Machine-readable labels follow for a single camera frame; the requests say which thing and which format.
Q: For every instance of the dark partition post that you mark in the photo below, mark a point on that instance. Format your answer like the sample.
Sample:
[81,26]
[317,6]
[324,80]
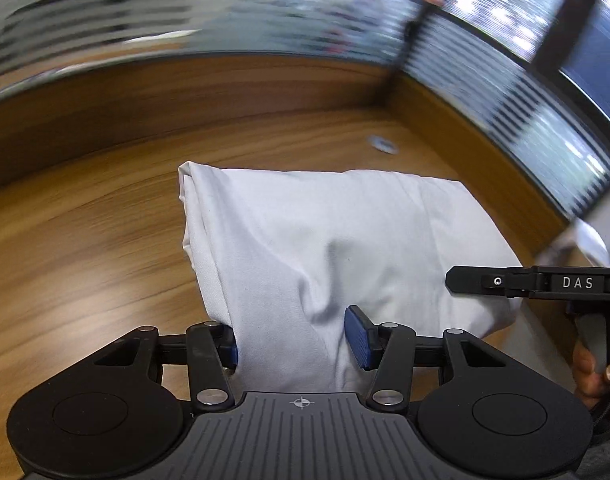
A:
[407,55]

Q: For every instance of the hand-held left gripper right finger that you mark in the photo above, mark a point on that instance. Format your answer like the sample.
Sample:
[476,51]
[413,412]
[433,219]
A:
[357,337]

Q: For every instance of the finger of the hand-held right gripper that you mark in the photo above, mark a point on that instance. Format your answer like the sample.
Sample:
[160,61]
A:
[480,281]

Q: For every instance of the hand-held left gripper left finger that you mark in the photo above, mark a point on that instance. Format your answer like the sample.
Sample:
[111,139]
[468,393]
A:
[231,355]

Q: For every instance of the frosted striped glass partition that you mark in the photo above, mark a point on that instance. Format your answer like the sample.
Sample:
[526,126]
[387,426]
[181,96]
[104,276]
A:
[185,5]

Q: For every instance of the person's right hand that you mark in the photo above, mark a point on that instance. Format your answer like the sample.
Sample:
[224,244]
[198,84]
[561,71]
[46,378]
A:
[587,382]

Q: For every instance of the white collared shirt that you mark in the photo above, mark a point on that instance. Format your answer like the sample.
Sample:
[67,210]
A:
[335,240]

